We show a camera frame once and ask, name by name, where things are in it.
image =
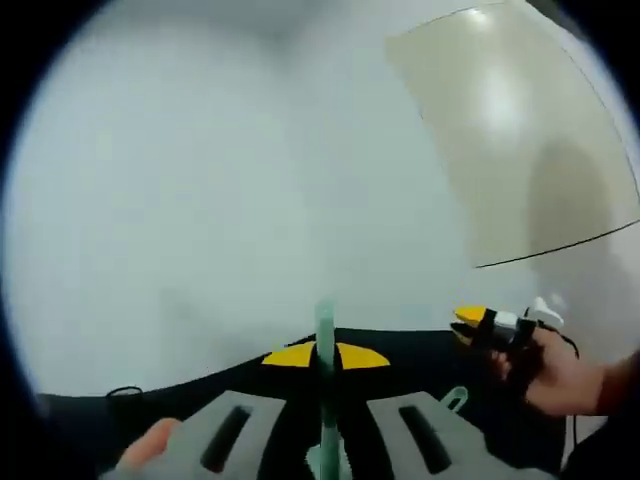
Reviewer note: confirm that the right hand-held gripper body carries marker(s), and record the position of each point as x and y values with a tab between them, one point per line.
507	322

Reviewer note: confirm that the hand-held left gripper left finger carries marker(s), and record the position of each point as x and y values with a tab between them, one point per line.
190	440

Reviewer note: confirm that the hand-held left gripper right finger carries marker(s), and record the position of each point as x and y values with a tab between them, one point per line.
450	445

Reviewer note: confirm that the green plastic dustpan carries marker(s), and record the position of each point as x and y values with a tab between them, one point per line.
461	391

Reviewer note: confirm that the green plastic broom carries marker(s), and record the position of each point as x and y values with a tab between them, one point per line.
326	340

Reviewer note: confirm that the black round tabletop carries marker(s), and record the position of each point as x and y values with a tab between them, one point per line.
410	372

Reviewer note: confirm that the person's left hand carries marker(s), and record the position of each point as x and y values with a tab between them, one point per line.
150	440

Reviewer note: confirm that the person's right hand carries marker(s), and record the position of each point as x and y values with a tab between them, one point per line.
565	385

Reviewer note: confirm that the black mesh cup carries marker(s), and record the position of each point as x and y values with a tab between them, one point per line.
125	387

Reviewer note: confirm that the beige panel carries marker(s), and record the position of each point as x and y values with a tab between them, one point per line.
500	125

